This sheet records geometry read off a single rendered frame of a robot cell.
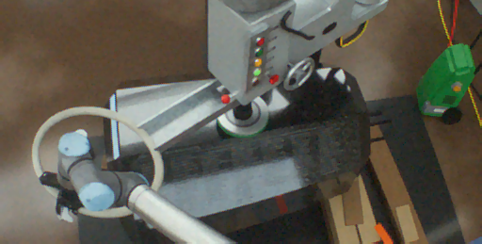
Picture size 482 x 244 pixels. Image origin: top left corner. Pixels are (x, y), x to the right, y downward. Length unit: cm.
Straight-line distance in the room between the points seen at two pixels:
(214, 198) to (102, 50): 184
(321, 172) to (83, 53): 212
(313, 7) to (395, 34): 222
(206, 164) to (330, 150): 56
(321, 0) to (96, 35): 230
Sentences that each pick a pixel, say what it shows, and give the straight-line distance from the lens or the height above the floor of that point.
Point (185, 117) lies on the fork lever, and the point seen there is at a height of 112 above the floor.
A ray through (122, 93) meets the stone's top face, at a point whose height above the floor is 87.
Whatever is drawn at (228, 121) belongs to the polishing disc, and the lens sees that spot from 206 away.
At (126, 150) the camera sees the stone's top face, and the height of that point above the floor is 87.
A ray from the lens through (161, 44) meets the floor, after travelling 359.
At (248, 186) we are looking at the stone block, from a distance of 215.
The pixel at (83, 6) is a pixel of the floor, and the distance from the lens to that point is 407.
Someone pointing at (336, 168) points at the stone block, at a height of 70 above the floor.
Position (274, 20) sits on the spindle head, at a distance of 155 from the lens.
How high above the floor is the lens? 264
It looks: 55 degrees down
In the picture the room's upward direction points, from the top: 4 degrees clockwise
